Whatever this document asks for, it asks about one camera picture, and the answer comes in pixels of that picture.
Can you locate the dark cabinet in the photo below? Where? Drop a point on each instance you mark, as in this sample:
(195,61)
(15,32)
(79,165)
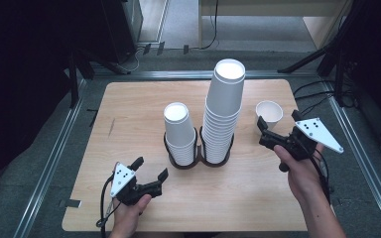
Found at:
(119,29)

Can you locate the person's right hand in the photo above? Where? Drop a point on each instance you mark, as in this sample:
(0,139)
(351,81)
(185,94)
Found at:
(299,177)

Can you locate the black double cup holder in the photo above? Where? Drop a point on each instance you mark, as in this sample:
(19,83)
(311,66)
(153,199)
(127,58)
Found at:
(199,157)

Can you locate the tall stack of white cups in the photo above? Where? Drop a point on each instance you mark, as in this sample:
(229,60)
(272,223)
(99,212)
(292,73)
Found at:
(221,135)

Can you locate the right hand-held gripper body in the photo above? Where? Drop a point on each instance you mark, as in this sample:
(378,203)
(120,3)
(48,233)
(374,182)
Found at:
(306,139)

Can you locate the black tripod stand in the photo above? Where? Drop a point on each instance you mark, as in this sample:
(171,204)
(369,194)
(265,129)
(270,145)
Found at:
(330,46)

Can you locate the aluminium frame rail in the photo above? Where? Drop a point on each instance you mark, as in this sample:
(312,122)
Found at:
(165,74)
(51,165)
(360,165)

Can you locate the person's left hand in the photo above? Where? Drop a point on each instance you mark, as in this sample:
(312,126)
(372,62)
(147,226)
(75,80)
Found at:
(129,218)

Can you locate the black metal stand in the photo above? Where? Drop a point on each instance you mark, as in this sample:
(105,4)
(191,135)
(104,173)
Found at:
(76,69)

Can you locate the short stack of white cups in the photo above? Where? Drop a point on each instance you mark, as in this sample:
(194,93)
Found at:
(179,135)

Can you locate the single white paper cup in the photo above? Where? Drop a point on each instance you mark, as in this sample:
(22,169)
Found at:
(270,113)

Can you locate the light wooden desk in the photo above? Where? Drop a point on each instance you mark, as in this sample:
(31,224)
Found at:
(278,10)

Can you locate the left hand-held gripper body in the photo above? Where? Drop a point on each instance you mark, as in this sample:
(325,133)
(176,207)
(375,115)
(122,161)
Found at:
(125,185)

